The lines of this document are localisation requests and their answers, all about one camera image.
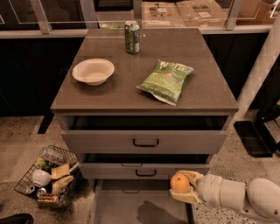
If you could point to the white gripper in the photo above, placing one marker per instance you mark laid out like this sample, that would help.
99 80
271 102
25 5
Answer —
209 188

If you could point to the orange fruit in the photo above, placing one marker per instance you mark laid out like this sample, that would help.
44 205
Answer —
180 182

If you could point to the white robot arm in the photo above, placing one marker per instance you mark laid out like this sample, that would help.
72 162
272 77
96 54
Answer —
258 200

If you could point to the bottom grey drawer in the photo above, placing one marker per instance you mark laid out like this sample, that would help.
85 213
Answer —
138 202

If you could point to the grey drawer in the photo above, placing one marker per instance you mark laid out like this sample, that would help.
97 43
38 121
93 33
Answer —
138 202
116 141
141 166

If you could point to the grey drawer cabinet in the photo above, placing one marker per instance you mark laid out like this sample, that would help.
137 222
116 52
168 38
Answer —
133 120

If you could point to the middle grey drawer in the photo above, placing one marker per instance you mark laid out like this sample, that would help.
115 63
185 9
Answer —
141 166

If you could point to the top grey drawer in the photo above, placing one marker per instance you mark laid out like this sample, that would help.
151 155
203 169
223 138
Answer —
116 141

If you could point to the black floor tray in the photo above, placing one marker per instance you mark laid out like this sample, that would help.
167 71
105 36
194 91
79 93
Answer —
256 138

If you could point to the green chip bag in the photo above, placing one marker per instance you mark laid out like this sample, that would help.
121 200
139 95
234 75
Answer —
165 82

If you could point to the yellow sponge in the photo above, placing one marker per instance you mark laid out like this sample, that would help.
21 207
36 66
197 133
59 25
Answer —
60 171

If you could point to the snack bar wrapper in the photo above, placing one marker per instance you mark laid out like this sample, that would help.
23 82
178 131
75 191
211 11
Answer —
48 199

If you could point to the white paper bowl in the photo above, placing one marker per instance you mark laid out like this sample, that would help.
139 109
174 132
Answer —
93 72

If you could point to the white ceramic cup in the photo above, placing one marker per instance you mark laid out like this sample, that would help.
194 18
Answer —
41 178

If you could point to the green soda can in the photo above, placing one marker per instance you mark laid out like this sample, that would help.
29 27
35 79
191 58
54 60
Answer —
132 36

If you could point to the black shoe tip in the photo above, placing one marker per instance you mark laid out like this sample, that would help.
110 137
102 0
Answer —
21 218

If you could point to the flattened cardboard box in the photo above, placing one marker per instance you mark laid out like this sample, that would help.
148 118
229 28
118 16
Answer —
188 13

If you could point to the black wire basket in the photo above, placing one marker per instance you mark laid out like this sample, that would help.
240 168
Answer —
52 179

